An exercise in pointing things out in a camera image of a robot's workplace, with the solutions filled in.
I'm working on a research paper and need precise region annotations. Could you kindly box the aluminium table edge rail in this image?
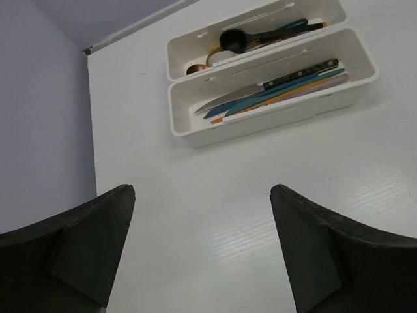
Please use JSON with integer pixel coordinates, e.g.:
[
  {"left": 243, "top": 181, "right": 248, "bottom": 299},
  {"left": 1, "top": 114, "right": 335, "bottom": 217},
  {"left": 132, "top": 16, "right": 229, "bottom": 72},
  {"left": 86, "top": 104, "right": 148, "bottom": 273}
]
[{"left": 83, "top": 0, "right": 196, "bottom": 55}]

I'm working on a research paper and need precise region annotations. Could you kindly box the white tray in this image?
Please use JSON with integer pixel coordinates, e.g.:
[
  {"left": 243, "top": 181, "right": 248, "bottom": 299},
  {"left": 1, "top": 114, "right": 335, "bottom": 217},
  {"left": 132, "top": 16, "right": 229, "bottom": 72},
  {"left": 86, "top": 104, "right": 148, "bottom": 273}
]
[
  {"left": 168, "top": 27, "right": 379, "bottom": 147},
  {"left": 166, "top": 0, "right": 348, "bottom": 82}
]

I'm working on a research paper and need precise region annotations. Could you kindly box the white far tray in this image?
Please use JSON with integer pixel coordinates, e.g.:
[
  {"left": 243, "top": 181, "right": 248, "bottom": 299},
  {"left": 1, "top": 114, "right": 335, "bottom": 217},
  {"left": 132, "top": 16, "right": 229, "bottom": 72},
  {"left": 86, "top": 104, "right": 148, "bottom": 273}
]
[{"left": 166, "top": 0, "right": 348, "bottom": 82}]

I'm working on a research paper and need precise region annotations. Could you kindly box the white near tray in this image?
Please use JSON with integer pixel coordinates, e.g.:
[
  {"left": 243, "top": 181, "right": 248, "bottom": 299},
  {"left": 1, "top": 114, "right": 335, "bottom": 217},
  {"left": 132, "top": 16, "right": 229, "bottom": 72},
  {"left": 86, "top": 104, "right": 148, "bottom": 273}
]
[{"left": 168, "top": 27, "right": 379, "bottom": 147}]

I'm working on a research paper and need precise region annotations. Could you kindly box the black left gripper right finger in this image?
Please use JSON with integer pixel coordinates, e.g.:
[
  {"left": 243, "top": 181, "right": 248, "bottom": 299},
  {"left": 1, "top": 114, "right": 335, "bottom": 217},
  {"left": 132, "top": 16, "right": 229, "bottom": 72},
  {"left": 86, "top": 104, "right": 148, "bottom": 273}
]
[{"left": 270, "top": 185, "right": 416, "bottom": 312}]

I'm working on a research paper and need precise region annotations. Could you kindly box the orange plastic knife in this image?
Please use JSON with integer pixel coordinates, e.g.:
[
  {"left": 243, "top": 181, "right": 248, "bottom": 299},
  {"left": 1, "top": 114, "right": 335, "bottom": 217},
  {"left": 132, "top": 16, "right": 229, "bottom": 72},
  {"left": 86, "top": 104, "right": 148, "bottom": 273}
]
[{"left": 210, "top": 76, "right": 339, "bottom": 125}]

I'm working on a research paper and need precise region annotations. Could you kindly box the steel knife pink handle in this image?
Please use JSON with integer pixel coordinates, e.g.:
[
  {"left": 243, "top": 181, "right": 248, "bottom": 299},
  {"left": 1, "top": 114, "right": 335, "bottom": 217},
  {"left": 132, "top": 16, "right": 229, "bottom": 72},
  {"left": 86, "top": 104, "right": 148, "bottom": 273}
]
[{"left": 256, "top": 73, "right": 349, "bottom": 106}]

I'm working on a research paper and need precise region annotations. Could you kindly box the black spoon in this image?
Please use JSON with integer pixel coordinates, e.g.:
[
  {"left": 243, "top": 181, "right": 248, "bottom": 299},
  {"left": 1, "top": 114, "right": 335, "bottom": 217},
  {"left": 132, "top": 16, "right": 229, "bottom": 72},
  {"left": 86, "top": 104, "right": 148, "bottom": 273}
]
[{"left": 219, "top": 18, "right": 308, "bottom": 54}]

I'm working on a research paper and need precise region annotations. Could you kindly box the teal plastic knife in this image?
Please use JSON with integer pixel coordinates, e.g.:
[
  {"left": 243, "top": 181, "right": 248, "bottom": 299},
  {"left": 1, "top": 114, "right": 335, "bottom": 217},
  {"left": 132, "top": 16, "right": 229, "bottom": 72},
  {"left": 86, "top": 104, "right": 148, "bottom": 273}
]
[{"left": 225, "top": 68, "right": 345, "bottom": 117}]

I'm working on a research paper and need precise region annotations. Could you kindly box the steel knife dark marbled handle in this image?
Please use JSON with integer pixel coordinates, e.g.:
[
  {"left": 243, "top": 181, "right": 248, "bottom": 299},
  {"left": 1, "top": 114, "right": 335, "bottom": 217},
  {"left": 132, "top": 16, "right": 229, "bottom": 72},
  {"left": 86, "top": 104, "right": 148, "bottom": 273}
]
[{"left": 194, "top": 59, "right": 339, "bottom": 114}]

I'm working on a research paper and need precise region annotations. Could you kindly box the blue plastic knife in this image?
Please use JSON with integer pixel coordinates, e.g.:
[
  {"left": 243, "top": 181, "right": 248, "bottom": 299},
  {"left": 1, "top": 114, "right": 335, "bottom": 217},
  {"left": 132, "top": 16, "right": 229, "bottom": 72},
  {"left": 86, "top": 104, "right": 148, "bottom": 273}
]
[{"left": 203, "top": 74, "right": 319, "bottom": 119}]

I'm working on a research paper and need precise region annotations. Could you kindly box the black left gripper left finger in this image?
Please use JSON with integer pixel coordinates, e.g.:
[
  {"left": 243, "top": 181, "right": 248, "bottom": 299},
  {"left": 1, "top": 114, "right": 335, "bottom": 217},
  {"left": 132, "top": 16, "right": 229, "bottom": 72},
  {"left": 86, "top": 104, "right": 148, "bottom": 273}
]
[{"left": 1, "top": 185, "right": 135, "bottom": 312}]

